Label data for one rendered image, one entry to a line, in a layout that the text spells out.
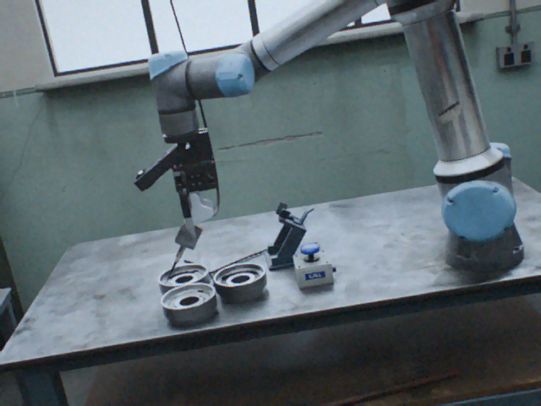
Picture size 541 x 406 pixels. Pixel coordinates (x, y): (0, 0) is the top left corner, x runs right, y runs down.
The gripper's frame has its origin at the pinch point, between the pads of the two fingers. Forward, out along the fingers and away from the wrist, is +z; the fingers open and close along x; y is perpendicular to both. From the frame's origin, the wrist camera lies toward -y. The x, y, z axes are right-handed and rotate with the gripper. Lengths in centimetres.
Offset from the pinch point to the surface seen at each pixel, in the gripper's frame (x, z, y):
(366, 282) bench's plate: -11.6, 13.2, 32.5
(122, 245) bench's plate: 35.2, 13.2, -20.4
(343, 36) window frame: 144, -21, 67
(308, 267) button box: -9.6, 8.8, 21.9
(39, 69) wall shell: 160, -26, -59
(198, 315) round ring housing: -16.5, 11.2, -0.5
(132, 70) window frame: 148, -21, -20
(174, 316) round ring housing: -15.9, 10.7, -4.8
